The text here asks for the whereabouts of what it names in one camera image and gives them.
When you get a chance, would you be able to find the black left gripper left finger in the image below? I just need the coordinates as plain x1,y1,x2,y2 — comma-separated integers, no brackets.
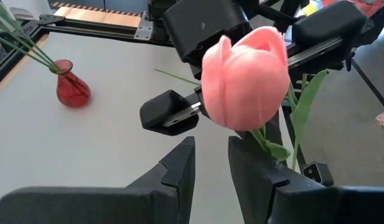
0,136,197,224

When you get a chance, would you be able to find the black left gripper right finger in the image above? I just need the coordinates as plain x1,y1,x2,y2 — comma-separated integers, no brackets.
227,135,384,224

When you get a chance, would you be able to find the pink artificial tulip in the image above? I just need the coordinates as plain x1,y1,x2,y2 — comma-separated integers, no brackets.
153,26,330,172

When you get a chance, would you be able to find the black artificial tulip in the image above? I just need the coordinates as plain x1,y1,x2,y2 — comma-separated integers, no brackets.
0,0,62,73

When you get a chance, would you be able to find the red glass vase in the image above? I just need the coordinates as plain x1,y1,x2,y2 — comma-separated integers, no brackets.
49,58,92,109

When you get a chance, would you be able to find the grey table mat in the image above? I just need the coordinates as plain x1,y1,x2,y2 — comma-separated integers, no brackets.
0,30,292,224

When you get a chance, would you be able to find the small yellow tag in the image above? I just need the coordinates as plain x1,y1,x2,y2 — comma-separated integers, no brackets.
299,1,321,17

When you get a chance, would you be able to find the small black camera box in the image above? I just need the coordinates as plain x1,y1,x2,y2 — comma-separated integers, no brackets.
302,161,335,187

